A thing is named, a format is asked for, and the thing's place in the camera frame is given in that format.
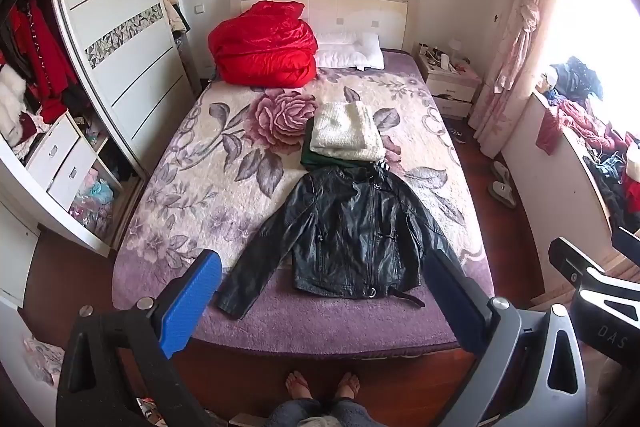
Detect white pillow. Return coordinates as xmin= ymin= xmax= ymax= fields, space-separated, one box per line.
xmin=316 ymin=34 xmax=386 ymax=71
xmin=316 ymin=30 xmax=360 ymax=46

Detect white sliding door wardrobe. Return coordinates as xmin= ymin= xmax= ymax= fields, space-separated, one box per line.
xmin=0 ymin=0 xmax=201 ymax=310

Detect person's foot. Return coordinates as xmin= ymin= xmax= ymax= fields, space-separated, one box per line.
xmin=285 ymin=371 xmax=314 ymax=401
xmin=336 ymin=372 xmax=361 ymax=400

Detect pink cloth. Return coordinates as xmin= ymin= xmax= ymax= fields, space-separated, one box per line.
xmin=20 ymin=336 xmax=67 ymax=389

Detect pile of mixed clothes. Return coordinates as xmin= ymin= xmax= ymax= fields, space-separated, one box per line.
xmin=535 ymin=56 xmax=640 ymax=238

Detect red duvet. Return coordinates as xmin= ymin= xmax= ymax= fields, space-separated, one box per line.
xmin=207 ymin=1 xmax=319 ymax=88

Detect clutter of small bottles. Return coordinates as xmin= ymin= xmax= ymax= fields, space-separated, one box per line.
xmin=419 ymin=43 xmax=468 ymax=72

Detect white nightstand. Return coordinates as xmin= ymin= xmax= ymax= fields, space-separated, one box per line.
xmin=416 ymin=43 xmax=483 ymax=120

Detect white drawer unit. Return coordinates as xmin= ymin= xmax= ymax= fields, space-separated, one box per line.
xmin=25 ymin=112 xmax=97 ymax=212

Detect cream fuzzy folded sweater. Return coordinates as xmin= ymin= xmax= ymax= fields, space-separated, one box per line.
xmin=308 ymin=101 xmax=386 ymax=162

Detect person's right foot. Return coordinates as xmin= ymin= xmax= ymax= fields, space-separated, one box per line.
xmin=336 ymin=372 xmax=361 ymax=400

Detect person's left foot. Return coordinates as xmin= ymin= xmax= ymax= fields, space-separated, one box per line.
xmin=285 ymin=371 xmax=314 ymax=401

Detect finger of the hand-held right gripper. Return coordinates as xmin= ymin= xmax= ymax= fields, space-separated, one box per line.
xmin=548 ymin=237 xmax=640 ymax=315
xmin=612 ymin=227 xmax=640 ymax=256

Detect red hanging coat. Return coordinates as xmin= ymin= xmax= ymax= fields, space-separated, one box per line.
xmin=10 ymin=0 xmax=78 ymax=105

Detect pink patterned curtain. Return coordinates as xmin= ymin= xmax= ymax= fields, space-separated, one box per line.
xmin=467 ymin=0 xmax=571 ymax=158

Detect pastel clothes heap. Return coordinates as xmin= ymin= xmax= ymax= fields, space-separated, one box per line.
xmin=70 ymin=157 xmax=117 ymax=230

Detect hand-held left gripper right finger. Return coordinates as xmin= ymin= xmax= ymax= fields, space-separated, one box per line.
xmin=425 ymin=252 xmax=587 ymax=427

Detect dark green folded garment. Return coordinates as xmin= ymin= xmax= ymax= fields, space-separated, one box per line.
xmin=300 ymin=142 xmax=391 ymax=174

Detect black leather jacket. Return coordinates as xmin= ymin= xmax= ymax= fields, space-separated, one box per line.
xmin=215 ymin=164 xmax=468 ymax=321

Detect person's legs in jeans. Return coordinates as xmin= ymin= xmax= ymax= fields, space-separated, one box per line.
xmin=265 ymin=398 xmax=373 ymax=427

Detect white fur garment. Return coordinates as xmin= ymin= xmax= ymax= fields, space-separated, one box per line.
xmin=0 ymin=64 xmax=28 ymax=148

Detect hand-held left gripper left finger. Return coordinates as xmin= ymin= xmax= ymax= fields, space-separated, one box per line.
xmin=56 ymin=249 xmax=223 ymax=427

